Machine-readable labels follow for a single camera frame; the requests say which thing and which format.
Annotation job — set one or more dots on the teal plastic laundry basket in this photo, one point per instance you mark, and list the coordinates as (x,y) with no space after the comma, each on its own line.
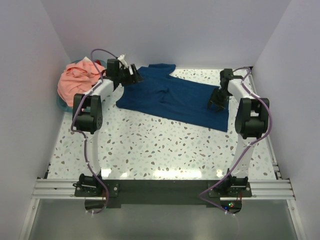
(62,106)

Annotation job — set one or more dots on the aluminium frame rail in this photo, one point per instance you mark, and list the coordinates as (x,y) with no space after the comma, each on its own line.
(260,189)

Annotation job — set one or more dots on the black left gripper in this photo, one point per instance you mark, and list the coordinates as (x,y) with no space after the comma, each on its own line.
(130,75)

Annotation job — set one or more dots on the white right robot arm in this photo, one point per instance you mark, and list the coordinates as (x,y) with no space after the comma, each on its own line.
(253,120)

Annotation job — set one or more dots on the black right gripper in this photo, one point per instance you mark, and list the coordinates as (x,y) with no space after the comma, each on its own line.
(219,95)

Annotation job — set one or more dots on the dark blue t shirt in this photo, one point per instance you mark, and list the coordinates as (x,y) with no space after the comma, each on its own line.
(165,96)

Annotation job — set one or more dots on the pink t shirt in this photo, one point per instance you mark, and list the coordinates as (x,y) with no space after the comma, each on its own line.
(75,82)

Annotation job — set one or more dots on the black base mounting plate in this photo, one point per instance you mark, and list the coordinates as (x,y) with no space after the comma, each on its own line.
(113,194)

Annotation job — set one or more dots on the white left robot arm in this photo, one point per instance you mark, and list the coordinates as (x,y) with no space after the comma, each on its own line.
(87,115)

